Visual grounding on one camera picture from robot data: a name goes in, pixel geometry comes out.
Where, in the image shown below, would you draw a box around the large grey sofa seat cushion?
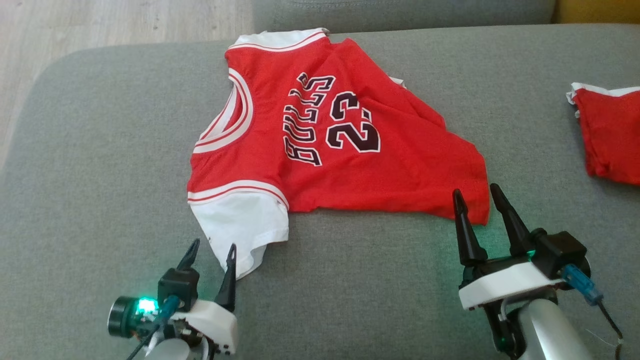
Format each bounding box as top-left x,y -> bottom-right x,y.
0,24 -> 640,360

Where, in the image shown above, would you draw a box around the small grey sofa seat cushion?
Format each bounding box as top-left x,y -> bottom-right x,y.
251,0 -> 557,35

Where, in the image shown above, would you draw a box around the red shorts with white trim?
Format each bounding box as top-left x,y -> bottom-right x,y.
566,82 -> 640,187

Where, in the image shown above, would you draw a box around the red Bulls basketball jersey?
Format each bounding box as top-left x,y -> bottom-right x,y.
186,27 -> 492,281

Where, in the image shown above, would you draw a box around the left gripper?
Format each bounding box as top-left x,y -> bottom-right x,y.
170,238 -> 239,356

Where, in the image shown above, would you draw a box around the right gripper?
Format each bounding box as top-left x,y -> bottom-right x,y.
451,183 -> 566,311

